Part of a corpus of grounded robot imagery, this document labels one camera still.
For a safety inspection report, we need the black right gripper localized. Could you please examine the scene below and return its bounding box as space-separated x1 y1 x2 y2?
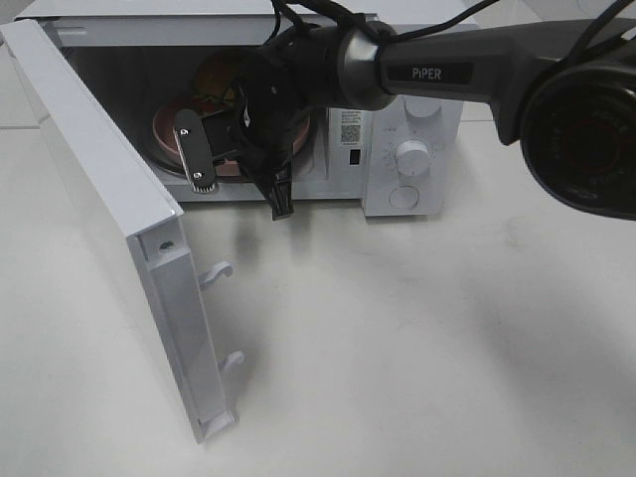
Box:
201 25 356 221

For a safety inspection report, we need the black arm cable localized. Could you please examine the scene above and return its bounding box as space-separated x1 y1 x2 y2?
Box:
267 0 636 56

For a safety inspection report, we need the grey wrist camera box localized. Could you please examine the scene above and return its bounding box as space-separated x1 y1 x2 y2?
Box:
174 109 218 194

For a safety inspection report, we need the pink round plate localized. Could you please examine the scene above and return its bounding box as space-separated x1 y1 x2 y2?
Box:
152 94 311 183

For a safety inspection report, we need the toy hamburger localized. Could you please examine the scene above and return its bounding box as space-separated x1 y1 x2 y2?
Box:
191 49 244 115

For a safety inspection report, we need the white microwave oven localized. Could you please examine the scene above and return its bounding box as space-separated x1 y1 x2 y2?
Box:
12 1 463 217

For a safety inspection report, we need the white microwave door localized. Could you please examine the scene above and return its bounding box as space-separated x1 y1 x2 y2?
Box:
1 20 244 441

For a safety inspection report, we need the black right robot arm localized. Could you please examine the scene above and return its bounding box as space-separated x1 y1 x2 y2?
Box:
203 18 635 221

